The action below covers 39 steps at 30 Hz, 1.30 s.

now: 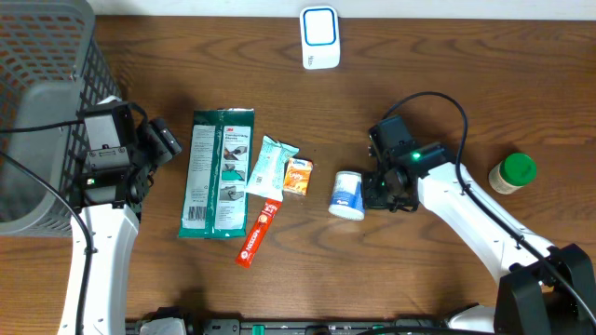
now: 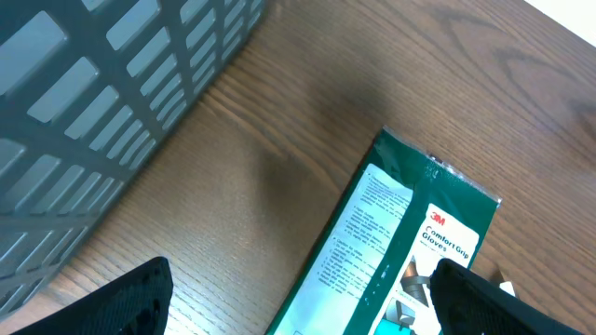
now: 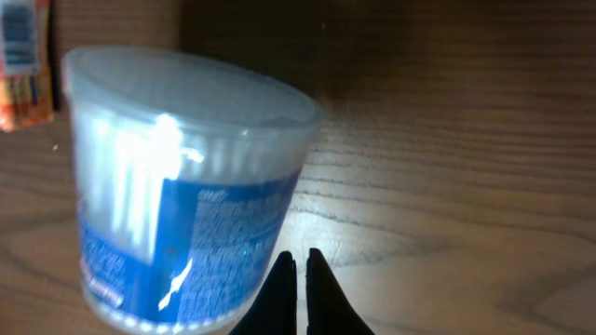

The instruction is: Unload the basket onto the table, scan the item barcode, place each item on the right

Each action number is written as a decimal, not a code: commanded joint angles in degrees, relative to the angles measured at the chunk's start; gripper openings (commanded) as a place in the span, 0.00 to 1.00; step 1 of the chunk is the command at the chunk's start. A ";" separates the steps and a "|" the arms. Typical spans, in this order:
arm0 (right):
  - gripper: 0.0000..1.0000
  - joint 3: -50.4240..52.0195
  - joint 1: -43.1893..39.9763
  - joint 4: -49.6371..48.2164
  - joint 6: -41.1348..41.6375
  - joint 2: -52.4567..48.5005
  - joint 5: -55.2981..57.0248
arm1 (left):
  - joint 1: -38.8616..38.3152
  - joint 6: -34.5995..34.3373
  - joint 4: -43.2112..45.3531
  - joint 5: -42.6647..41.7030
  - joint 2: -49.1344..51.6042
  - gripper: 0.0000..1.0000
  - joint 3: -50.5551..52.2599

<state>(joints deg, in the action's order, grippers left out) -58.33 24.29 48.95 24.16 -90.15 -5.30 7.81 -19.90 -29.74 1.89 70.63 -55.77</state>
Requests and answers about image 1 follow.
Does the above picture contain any white blue label jar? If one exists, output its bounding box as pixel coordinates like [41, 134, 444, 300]
[329, 171, 365, 221]

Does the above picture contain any small orange box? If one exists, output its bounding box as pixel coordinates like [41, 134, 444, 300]
[283, 158, 314, 195]

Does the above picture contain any grey plastic mesh basket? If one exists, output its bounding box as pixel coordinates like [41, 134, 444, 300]
[1, 0, 120, 237]

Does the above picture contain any red white snack packet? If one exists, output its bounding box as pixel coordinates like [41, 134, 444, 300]
[236, 199, 282, 268]

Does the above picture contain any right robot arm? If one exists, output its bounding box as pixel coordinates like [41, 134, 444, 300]
[362, 116, 595, 334]

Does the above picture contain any green lid white jar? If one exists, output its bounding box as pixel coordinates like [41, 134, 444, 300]
[488, 153, 537, 194]

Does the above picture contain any green white gloves packet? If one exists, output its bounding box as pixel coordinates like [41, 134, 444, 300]
[179, 108, 255, 239]

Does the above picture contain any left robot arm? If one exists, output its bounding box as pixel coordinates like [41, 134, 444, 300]
[58, 96, 182, 334]

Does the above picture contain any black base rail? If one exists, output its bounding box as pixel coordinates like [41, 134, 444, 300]
[125, 306, 454, 335]

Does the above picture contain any white barcode scanner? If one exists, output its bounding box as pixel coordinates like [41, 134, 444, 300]
[299, 6, 341, 70]

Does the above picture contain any light green snack packet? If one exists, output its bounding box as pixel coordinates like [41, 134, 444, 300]
[245, 136, 299, 202]

